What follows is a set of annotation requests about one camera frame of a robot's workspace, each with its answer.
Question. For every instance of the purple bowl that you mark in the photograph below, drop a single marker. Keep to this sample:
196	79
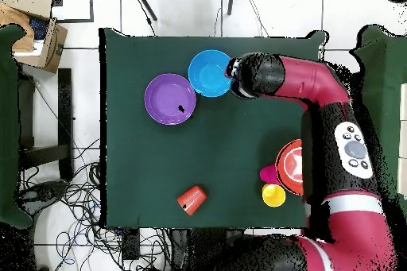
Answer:
165	96

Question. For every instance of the large blue bowl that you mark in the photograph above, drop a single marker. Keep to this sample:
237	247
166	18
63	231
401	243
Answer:
206	74

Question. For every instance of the orange cup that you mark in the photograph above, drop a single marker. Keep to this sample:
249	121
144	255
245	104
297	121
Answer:
192	200

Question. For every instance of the pink cup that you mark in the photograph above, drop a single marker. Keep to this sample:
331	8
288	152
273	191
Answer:
267	174

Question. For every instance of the large orange bowl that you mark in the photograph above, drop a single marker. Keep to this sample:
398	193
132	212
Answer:
291	166

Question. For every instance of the yellow cup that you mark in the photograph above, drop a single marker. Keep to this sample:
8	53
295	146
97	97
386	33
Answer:
273	196

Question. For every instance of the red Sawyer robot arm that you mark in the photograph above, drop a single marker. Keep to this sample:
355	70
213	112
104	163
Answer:
318	80

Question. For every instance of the dark green tablecloth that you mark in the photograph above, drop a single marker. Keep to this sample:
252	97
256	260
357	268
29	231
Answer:
133	61

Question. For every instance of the black power strip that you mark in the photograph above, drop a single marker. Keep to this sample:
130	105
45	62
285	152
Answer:
130	244

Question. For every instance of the black tripod leg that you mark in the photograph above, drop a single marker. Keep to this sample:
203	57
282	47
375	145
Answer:
231	0
145	3

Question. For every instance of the cardboard box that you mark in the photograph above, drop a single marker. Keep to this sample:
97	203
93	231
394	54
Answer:
55	48

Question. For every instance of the dark grey stand base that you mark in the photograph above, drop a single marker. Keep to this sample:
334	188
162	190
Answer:
41	193

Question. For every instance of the green covered side table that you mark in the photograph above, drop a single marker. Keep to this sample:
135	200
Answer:
388	77
8	124

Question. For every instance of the blue cloth bundle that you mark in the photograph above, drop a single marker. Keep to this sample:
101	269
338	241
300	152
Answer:
38	27

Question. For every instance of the black chair frame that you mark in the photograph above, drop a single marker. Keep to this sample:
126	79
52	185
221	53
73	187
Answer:
356	99
65	109

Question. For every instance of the white board black frame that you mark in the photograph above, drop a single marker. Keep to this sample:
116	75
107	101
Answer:
76	4

